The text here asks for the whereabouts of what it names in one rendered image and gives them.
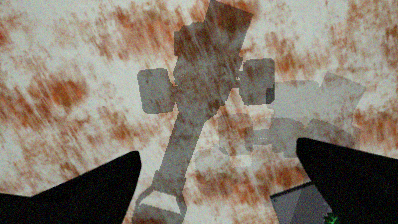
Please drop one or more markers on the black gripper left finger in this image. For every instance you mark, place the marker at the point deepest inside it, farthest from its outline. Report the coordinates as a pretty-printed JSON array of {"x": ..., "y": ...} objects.
[{"x": 100, "y": 196}]

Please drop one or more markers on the green gear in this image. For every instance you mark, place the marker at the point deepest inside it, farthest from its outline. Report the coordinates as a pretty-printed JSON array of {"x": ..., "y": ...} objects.
[{"x": 332, "y": 219}]

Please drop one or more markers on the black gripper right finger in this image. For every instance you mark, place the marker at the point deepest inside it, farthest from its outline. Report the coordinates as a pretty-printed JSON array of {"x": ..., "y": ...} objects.
[{"x": 359, "y": 187}]

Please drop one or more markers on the grey board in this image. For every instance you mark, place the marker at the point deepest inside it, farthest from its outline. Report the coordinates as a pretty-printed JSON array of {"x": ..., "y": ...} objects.
[{"x": 302, "y": 204}]

